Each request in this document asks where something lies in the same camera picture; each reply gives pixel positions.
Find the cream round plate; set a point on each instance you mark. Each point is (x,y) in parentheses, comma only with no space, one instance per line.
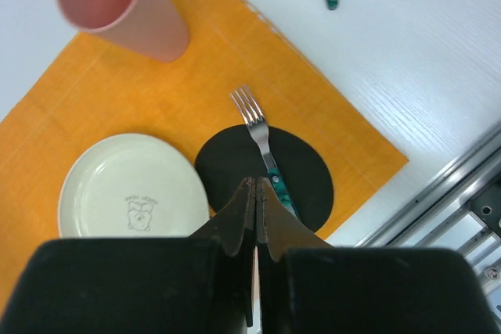
(131,185)

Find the silver fork teal handle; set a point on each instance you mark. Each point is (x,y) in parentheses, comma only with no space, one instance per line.
(258,129)

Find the orange Mickey Mouse placemat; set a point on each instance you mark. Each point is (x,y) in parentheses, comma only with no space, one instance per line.
(94,89)

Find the aluminium mounting rail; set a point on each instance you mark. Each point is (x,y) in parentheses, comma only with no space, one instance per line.
(439,216)

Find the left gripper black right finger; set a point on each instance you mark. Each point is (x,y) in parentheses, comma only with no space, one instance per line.
(309,286)

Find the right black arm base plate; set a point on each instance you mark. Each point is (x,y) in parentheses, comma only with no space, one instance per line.
(486,205)

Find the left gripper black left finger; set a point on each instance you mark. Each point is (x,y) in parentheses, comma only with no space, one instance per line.
(202,283)

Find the pink plastic cup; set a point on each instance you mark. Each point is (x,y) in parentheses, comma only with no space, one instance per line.
(153,28)

